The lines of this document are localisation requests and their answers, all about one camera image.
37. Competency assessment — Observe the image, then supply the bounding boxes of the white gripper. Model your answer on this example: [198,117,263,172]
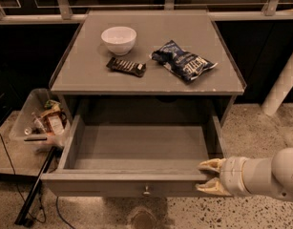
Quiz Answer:
[196,156,250,197]

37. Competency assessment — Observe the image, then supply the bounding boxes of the grey top drawer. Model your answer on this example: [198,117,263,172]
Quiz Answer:
[40,98,233,198]

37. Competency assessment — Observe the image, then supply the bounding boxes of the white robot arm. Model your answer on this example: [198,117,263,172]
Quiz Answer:
[196,53,293,202]

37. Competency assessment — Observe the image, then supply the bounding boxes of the grey drawer cabinet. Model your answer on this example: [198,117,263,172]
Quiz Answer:
[48,10,247,129]

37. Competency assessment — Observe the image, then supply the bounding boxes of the blue chip bag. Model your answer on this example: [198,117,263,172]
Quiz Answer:
[151,40,217,83]

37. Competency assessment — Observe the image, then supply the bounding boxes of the dark chocolate bar wrapper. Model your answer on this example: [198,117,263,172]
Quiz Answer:
[107,57,146,77]

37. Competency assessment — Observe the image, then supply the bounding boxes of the white ceramic bowl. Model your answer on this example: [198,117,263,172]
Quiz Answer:
[101,27,136,55]

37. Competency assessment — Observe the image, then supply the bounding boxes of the snack packages in bin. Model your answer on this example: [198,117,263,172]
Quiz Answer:
[31,99,66,135]

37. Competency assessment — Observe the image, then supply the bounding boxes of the clear plastic bin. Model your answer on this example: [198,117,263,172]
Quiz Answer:
[10,89,71,152]

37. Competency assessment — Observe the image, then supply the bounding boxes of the black metal stand leg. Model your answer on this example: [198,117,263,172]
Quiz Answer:
[15,147,57,226]

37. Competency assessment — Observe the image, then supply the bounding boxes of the metal window railing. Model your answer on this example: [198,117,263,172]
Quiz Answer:
[0,0,293,24]

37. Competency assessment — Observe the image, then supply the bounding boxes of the black floor cable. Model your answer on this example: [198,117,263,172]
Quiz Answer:
[0,129,77,229]

